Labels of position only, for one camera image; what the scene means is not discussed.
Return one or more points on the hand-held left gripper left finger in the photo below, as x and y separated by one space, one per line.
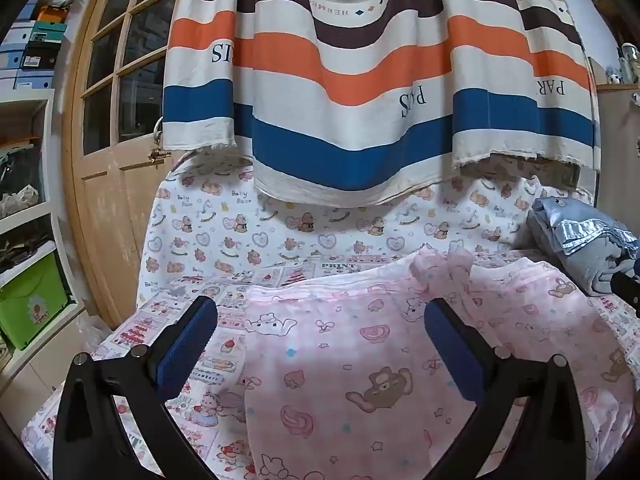
187 350

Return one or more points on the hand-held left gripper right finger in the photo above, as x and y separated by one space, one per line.
452 350

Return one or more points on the wooden glazed door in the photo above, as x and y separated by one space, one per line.
115 210

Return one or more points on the white bear print sheet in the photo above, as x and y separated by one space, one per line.
300 230

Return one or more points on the white shelf unit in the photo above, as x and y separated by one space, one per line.
30 230

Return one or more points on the pink bear print pants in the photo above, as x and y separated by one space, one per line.
350 360

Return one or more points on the cardboard flap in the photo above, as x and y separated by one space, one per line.
597 74

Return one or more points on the striped hanging curtain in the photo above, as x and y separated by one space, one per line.
350 85

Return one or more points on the small black white toy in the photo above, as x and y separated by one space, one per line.
613 78

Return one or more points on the wooden cabinet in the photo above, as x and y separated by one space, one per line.
617 150

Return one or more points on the strawberry print bed sheet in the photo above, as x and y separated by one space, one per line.
220 360

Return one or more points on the green storage bin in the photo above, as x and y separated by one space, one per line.
30 305

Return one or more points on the folded grey blue blanket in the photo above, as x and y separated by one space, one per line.
575 240

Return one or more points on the stack of storage boxes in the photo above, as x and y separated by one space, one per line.
35 50

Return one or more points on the metal door latch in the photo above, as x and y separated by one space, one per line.
160 155

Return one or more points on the glass jar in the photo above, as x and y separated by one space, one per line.
630 62

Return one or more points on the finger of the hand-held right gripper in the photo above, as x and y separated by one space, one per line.
627 292

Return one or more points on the clear plastic bag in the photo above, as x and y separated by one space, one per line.
95 335

